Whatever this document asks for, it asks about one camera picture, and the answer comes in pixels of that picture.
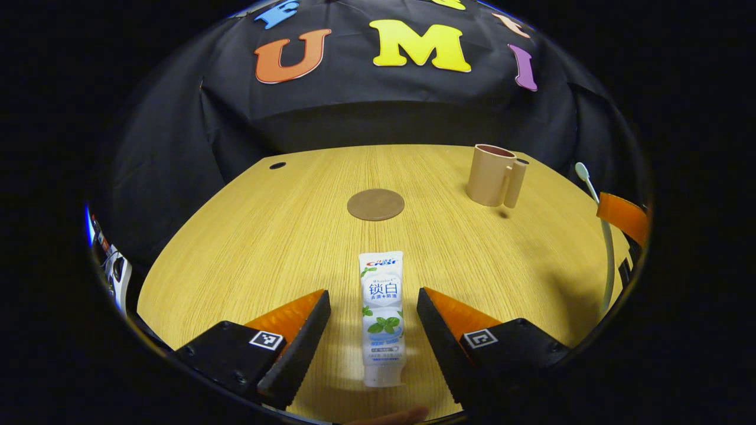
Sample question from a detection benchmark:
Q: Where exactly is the round brown coaster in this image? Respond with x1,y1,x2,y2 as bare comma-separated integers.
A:
347,188,406,222

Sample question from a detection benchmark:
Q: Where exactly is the pale green toothbrush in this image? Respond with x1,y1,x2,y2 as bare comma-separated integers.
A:
575,162,617,319

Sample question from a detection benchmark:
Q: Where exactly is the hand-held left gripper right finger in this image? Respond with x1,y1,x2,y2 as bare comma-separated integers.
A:
416,287,571,411

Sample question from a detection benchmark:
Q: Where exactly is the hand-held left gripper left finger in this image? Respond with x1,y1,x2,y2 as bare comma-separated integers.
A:
174,289,331,411

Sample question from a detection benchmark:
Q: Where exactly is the black backdrop cloth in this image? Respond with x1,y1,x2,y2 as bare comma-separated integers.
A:
94,0,650,266

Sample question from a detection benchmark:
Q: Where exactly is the beige cup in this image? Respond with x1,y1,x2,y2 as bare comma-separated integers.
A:
465,144,528,209

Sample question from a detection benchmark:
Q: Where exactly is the white toothpaste tube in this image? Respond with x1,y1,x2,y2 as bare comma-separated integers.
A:
359,251,407,388

